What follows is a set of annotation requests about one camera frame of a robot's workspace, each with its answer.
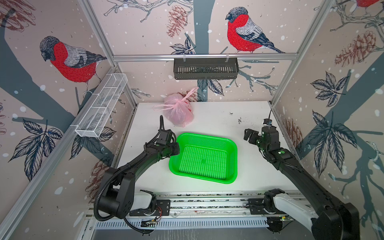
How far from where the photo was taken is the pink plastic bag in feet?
3.38

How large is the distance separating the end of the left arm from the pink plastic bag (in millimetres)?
217

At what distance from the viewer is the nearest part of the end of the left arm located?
646mm
